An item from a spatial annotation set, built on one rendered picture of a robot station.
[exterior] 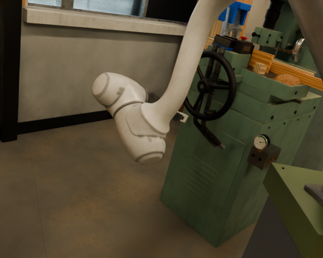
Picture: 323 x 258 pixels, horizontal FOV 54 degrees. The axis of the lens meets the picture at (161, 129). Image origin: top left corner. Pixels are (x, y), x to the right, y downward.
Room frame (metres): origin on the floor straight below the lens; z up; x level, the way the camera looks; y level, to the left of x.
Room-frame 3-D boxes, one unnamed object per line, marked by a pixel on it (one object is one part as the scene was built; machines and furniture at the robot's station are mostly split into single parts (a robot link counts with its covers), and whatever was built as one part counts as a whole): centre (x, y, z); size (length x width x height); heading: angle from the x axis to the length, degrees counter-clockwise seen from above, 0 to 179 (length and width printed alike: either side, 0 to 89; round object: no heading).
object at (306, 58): (1.57, -0.60, 1.02); 0.09 x 0.07 x 0.12; 48
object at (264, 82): (1.48, -0.26, 0.87); 0.61 x 0.30 x 0.06; 48
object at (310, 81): (1.51, -0.39, 0.92); 0.62 x 0.02 x 0.04; 48
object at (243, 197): (1.63, -0.44, 0.36); 0.58 x 0.45 x 0.71; 138
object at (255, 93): (1.49, -0.32, 0.82); 0.40 x 0.21 x 0.04; 48
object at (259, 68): (1.37, -0.35, 0.92); 0.04 x 0.03 x 0.04; 27
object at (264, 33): (1.55, -0.38, 1.03); 0.14 x 0.07 x 0.09; 138
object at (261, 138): (1.21, -0.42, 0.65); 0.06 x 0.04 x 0.08; 48
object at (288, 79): (1.33, -0.46, 0.91); 0.12 x 0.09 x 0.03; 138
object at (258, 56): (1.48, -0.32, 0.94); 0.21 x 0.01 x 0.08; 48
